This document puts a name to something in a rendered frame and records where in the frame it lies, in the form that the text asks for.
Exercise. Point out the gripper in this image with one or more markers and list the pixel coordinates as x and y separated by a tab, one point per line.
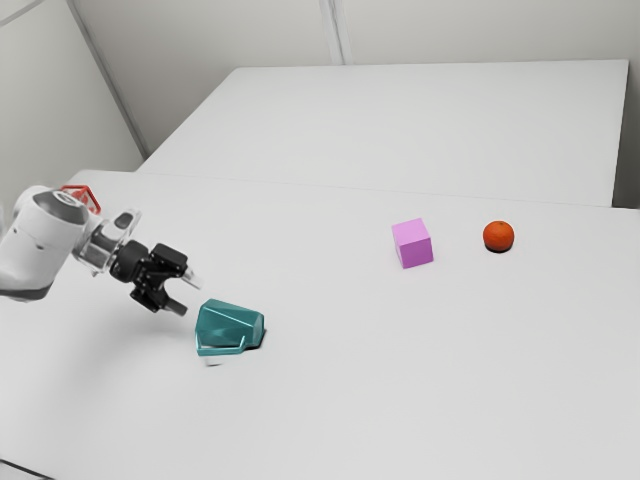
145	267

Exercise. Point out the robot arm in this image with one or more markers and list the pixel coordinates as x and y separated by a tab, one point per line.
42	235

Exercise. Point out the teal faceted mug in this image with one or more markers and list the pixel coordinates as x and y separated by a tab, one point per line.
227	327

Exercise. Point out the red cube block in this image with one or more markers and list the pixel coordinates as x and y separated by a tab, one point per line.
82	196

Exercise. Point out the pink cube block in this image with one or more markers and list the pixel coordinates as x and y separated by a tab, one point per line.
413	243

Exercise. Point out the orange fruit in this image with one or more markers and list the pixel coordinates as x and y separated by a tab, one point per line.
498	235

